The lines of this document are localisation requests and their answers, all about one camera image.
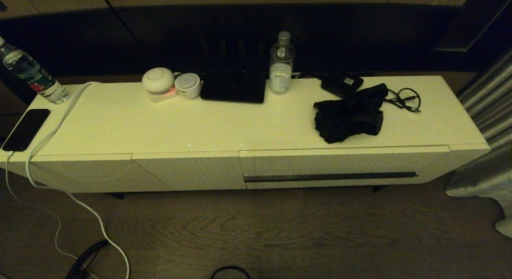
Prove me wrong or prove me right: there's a thin white cable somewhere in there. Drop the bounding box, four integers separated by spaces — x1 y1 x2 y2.
4 151 98 279

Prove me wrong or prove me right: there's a water bottle with green-red label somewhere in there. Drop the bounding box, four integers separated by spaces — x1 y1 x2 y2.
0 36 70 104

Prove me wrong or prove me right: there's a black coiled cable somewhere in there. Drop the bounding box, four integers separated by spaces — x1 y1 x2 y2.
65 240 109 279

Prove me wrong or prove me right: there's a white ribbed drawer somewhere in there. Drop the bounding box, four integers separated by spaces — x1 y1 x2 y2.
239 146 451 190

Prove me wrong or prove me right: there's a white ribbed cabinet door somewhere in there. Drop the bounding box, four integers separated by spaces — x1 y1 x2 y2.
131 151 247 191

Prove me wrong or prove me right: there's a black USB cable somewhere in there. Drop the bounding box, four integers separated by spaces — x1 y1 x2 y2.
384 87 422 113

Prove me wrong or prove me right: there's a white base with pink light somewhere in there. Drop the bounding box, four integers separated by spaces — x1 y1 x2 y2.
147 87 179 103

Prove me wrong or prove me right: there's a black cable loop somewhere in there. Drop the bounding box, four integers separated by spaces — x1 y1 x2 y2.
210 265 252 279

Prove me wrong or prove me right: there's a small black box with label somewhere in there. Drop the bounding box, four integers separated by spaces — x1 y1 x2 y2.
320 73 364 98

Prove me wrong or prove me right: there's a clear water bottle grey cap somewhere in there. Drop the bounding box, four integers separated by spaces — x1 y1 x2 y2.
269 31 296 95

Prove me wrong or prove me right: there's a black smartphone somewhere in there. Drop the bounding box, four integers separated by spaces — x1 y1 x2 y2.
2 108 51 152

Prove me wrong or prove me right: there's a black cloth garment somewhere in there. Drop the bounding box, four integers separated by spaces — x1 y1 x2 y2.
313 83 389 144

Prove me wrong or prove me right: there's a large white dome device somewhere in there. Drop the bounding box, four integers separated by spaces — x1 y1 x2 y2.
142 67 176 94

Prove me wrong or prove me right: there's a white low cabinet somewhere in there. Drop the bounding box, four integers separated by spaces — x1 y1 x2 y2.
0 75 492 193

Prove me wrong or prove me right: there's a black flat rectangular device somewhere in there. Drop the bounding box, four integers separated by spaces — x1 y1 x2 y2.
200 69 267 104

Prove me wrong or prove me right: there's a small white round speaker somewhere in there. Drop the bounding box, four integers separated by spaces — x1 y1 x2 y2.
174 73 202 99

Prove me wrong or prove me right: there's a thick white cable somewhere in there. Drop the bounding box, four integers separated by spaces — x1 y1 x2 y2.
25 81 131 279

